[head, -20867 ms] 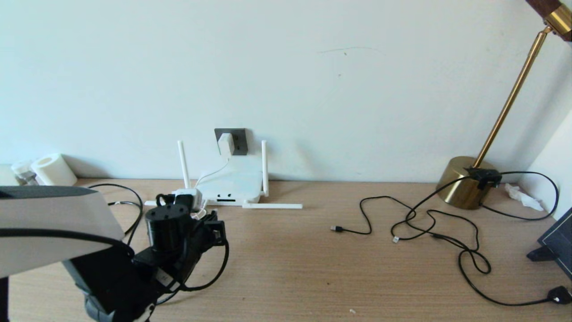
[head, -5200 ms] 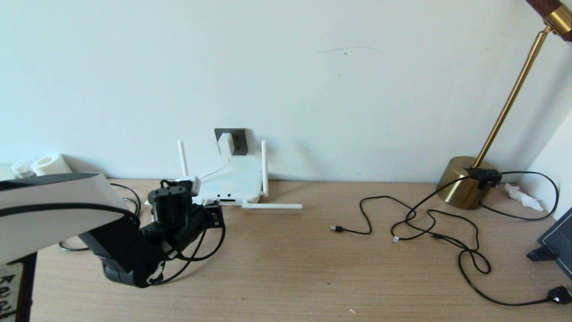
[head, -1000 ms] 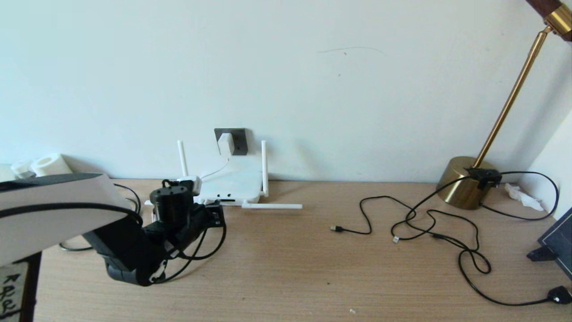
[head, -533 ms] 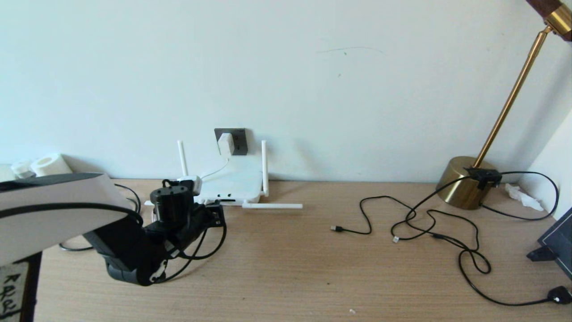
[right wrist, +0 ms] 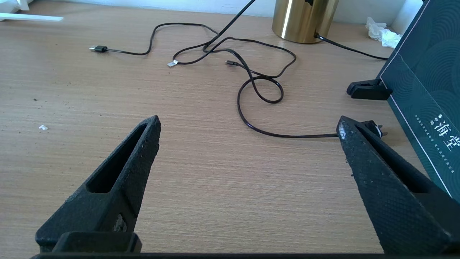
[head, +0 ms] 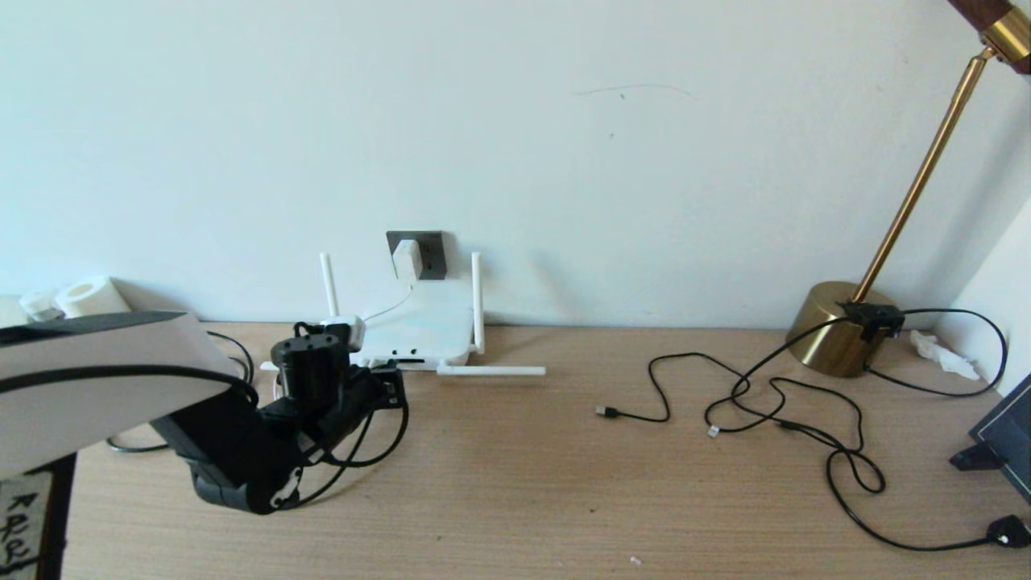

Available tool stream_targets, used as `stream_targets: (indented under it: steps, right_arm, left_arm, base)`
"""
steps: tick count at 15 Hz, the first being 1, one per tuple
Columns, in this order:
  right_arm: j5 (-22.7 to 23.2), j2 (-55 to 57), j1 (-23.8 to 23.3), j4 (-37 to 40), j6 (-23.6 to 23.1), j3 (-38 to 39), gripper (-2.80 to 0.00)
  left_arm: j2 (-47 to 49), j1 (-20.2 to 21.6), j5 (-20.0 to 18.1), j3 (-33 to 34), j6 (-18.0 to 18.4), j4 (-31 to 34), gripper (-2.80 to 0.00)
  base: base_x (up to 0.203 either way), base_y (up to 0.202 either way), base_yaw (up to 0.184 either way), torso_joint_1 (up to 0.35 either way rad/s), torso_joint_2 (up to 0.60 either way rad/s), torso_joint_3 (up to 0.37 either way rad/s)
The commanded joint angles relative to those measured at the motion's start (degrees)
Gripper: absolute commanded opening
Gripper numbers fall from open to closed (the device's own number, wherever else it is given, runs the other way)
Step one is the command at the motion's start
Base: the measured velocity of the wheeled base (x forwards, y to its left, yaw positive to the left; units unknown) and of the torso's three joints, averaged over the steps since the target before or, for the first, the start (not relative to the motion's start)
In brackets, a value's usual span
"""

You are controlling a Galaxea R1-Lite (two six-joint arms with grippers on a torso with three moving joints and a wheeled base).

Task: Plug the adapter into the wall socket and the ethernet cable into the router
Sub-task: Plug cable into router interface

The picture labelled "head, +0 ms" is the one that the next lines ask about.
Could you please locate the white paper roll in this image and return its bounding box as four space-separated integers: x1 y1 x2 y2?
55 276 131 317

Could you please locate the white router with antennas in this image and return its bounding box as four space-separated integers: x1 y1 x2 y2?
318 252 546 378

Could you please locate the black clip stand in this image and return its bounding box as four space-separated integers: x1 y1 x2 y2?
949 443 1008 472

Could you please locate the black lamp power cable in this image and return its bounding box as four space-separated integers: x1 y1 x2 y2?
729 308 1031 553

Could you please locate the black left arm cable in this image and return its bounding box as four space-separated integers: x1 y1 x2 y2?
0 320 412 470

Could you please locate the black charging pad cable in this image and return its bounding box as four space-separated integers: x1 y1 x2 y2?
208 329 256 387

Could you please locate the grey wall socket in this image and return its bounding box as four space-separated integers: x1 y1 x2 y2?
386 230 446 281

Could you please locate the brass desk lamp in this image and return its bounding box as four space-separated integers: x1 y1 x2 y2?
788 0 1031 379

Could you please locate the crumpled white tissue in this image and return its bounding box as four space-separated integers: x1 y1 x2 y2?
910 330 982 381

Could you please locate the white power adapter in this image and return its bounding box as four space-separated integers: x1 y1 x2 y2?
392 239 425 284

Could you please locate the small clear jar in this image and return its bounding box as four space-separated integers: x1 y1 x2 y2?
18 288 61 319

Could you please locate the black USB cable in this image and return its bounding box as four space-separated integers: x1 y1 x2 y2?
596 353 867 454

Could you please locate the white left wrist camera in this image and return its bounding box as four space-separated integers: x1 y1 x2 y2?
320 316 367 351

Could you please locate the thin white adapter cable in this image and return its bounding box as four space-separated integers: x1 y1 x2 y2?
350 282 416 373

